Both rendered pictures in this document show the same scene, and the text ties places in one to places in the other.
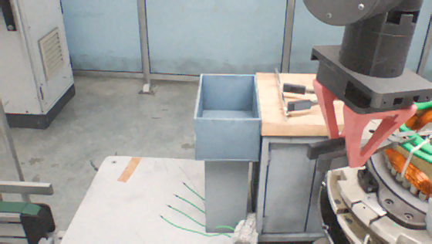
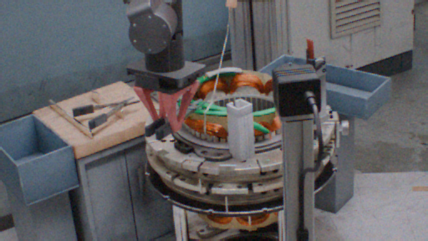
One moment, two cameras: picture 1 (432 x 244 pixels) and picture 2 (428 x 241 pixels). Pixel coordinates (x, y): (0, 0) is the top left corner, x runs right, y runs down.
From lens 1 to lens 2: 0.87 m
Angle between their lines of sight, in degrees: 26
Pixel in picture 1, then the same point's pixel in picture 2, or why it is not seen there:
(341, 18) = (155, 49)
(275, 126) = (85, 146)
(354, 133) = (172, 107)
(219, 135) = (41, 173)
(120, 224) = not seen: outside the picture
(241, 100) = (28, 144)
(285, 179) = (106, 195)
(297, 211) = (125, 225)
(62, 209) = not seen: outside the picture
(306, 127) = (111, 137)
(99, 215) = not seen: outside the picture
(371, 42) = (165, 53)
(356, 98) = (165, 87)
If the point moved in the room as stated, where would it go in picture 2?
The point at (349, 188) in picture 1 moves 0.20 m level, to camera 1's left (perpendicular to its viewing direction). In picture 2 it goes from (174, 156) to (58, 196)
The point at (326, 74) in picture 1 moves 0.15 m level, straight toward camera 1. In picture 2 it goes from (143, 79) to (174, 123)
